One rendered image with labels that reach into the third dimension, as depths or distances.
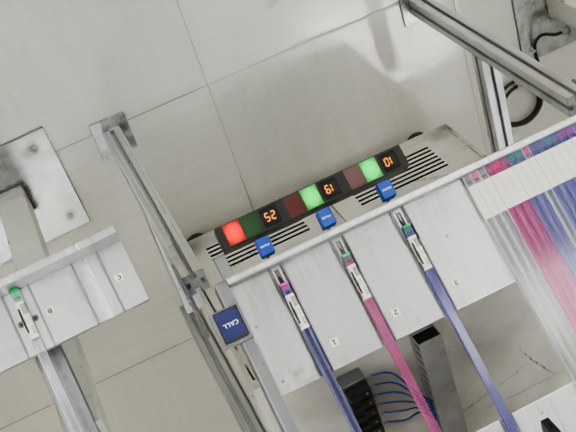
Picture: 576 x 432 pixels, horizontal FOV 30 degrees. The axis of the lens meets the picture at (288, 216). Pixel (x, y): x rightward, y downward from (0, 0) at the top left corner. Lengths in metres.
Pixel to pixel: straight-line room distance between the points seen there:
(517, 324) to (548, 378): 0.18
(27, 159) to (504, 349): 1.05
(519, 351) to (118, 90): 0.98
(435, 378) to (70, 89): 0.94
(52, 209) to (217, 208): 0.38
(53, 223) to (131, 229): 0.18
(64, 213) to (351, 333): 0.89
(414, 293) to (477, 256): 0.12
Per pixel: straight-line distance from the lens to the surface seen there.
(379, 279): 1.73
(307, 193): 1.76
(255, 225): 1.74
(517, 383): 2.26
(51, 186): 2.35
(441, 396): 2.11
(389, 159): 1.79
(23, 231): 2.16
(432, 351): 2.03
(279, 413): 1.67
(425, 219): 1.76
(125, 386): 2.67
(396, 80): 2.52
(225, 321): 1.66
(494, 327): 2.14
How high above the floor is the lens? 2.11
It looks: 56 degrees down
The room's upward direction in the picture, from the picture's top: 142 degrees clockwise
